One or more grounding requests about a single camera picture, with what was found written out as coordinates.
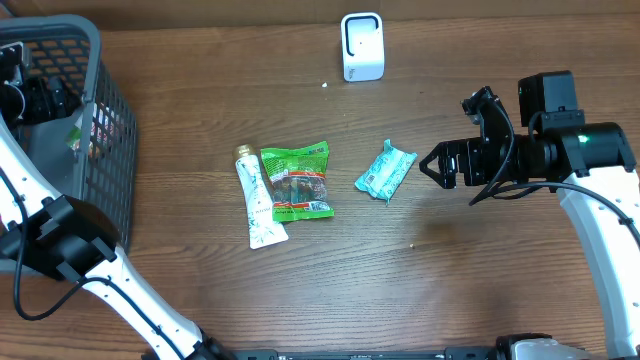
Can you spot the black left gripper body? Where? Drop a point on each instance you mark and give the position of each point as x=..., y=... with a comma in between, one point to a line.
x=38, y=105

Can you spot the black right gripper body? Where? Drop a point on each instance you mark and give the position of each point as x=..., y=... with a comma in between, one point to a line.
x=481, y=158

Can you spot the teal tissue pack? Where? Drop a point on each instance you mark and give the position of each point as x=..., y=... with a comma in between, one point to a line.
x=386, y=173

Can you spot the green snack bag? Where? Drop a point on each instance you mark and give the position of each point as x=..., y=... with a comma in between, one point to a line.
x=298, y=178

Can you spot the white tube with gold cap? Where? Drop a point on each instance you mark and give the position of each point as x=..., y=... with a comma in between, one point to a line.
x=263, y=230

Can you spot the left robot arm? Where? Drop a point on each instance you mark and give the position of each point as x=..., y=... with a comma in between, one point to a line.
x=64, y=237

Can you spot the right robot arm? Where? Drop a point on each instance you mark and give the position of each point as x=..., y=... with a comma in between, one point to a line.
x=590, y=167

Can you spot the white barcode scanner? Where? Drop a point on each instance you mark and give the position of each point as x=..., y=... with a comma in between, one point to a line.
x=363, y=51

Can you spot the gray plastic shopping basket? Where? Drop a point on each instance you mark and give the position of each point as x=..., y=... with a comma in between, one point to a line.
x=90, y=155

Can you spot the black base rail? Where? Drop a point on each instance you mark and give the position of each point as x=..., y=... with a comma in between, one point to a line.
x=522, y=346

